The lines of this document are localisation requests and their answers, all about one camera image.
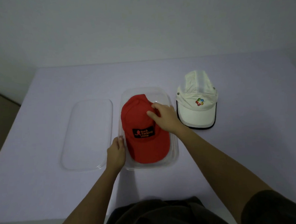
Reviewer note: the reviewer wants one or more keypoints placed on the person's left hand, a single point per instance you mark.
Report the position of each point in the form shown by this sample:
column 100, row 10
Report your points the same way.
column 115, row 156

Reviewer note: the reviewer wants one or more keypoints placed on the person's right hand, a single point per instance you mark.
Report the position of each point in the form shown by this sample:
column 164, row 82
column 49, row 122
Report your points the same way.
column 167, row 119

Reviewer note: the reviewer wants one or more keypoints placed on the red cap with black patch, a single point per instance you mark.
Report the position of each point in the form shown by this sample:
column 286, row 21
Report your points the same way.
column 145, row 150

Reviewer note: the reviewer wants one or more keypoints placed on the white cap with colourful logo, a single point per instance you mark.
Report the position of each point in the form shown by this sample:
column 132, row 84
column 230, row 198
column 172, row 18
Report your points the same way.
column 197, row 118

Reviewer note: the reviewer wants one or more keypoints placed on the clear plastic container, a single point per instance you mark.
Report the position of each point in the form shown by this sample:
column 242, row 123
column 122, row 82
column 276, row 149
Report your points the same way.
column 174, row 151

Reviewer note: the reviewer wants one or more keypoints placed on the clear plastic lid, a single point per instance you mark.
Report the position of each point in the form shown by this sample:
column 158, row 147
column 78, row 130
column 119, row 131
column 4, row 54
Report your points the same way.
column 87, row 136

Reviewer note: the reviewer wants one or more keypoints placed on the person's right forearm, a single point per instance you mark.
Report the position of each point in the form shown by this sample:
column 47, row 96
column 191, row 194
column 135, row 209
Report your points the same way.
column 215, row 166

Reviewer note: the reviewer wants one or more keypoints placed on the person's left forearm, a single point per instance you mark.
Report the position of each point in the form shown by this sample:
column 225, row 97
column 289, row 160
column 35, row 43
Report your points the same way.
column 93, row 202

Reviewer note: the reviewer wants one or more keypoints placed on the person's black shirt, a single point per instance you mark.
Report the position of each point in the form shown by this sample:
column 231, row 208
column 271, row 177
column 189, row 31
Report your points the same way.
column 163, row 218

